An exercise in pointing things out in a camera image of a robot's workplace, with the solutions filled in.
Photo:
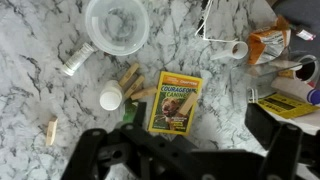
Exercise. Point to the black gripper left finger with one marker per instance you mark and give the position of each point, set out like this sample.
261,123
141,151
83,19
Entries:
83,164

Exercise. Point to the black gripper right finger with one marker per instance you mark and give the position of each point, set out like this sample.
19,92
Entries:
283,155

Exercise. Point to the clear plastic round container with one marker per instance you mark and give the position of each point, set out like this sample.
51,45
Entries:
118,27

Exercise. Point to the wooden block far left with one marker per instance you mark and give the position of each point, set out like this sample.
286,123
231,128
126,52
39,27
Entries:
51,131

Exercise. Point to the yellow black label card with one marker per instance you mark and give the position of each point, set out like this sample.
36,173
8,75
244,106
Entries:
286,107

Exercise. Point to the white pill bottle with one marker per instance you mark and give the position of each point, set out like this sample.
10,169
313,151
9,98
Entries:
111,96

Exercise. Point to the green glass bottle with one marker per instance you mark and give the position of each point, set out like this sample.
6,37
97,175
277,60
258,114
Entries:
130,109

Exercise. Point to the white bottle blue cap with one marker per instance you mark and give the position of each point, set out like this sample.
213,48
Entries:
298,89

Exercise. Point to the wooden block lower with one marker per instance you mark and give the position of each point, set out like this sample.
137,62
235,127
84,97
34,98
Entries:
144,92

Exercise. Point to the round tin can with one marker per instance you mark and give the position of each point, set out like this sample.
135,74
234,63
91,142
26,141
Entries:
309,70

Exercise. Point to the wooden block middle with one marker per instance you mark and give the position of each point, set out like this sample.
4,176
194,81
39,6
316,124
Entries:
134,86

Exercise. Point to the white tube with label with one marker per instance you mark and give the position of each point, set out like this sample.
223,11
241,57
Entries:
77,59

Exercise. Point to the wooden block upper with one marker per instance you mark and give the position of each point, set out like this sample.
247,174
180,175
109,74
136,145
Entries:
128,74

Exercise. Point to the wooden block on book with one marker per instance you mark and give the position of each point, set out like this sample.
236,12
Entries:
188,103

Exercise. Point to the orange foil snack bag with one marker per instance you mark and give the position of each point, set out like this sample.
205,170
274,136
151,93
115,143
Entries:
267,44

